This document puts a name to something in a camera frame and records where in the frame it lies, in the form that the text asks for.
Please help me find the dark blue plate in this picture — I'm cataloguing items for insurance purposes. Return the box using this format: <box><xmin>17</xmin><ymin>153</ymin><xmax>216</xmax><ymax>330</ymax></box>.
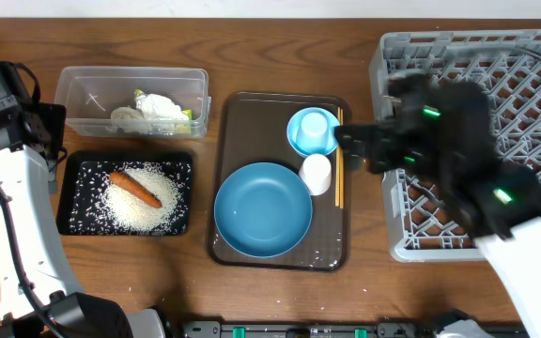
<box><xmin>213</xmin><ymin>162</ymin><xmax>314</xmax><ymax>258</ymax></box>

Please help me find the clear plastic bin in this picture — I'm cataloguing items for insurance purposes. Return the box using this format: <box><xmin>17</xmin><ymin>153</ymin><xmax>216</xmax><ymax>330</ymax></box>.
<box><xmin>54</xmin><ymin>66</ymin><xmax>211</xmax><ymax>138</ymax></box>

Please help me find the orange carrot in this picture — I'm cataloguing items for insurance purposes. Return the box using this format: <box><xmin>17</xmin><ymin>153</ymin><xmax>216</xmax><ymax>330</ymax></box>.
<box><xmin>110</xmin><ymin>172</ymin><xmax>162</xmax><ymax>208</ymax></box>

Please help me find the yellow snack wrapper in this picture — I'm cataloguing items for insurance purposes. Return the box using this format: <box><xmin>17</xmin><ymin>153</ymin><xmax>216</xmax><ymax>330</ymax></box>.
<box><xmin>134</xmin><ymin>89</ymin><xmax>192</xmax><ymax>133</ymax></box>

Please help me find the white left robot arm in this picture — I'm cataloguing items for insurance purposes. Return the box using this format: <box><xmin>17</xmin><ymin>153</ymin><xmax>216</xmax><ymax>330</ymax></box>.
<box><xmin>0</xmin><ymin>96</ymin><xmax>172</xmax><ymax>337</ymax></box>

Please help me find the wooden chopstick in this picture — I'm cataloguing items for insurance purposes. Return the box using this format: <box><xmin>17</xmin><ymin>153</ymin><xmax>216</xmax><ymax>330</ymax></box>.
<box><xmin>333</xmin><ymin>107</ymin><xmax>342</xmax><ymax>207</ymax></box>
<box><xmin>336</xmin><ymin>107</ymin><xmax>344</xmax><ymax>209</ymax></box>

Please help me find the pile of white rice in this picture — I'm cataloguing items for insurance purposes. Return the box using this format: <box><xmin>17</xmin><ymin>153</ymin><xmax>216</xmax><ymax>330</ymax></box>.
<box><xmin>70</xmin><ymin>161</ymin><xmax>192</xmax><ymax>235</ymax></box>

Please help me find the black waste tray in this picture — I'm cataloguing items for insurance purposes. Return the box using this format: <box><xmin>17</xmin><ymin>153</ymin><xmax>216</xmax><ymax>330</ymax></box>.
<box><xmin>54</xmin><ymin>149</ymin><xmax>194</xmax><ymax>238</ymax></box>

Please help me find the light blue bowl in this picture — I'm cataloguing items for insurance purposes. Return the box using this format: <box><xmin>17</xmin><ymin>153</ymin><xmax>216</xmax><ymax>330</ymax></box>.
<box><xmin>286</xmin><ymin>107</ymin><xmax>340</xmax><ymax>157</ymax></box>

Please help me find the grey dishwasher rack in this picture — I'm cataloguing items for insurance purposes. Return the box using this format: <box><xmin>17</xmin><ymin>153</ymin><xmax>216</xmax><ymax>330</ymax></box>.
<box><xmin>368</xmin><ymin>30</ymin><xmax>541</xmax><ymax>263</ymax></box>

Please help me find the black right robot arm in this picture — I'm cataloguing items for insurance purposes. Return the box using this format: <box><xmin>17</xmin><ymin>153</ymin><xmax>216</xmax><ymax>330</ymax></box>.
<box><xmin>334</xmin><ymin>73</ymin><xmax>541</xmax><ymax>337</ymax></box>

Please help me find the dark brown serving tray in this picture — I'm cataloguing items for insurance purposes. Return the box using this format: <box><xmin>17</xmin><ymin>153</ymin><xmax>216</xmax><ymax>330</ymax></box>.
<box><xmin>208</xmin><ymin>92</ymin><xmax>350</xmax><ymax>272</ymax></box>

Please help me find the white tissue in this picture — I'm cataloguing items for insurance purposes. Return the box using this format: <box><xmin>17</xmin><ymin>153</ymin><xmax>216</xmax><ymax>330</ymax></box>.
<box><xmin>134</xmin><ymin>89</ymin><xmax>190</xmax><ymax>121</ymax></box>

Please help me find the pink white cup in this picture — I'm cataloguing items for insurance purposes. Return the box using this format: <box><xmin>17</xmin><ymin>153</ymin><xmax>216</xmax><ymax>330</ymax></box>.
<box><xmin>299</xmin><ymin>154</ymin><xmax>332</xmax><ymax>196</ymax></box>

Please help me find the light blue cup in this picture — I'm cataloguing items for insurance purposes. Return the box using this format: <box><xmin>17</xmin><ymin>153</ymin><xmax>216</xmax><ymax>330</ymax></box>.
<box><xmin>296</xmin><ymin>112</ymin><xmax>328</xmax><ymax>154</ymax></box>

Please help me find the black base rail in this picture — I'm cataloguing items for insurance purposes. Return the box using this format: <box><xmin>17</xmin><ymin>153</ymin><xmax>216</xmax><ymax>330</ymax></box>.
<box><xmin>179</xmin><ymin>321</ymin><xmax>436</xmax><ymax>338</ymax></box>

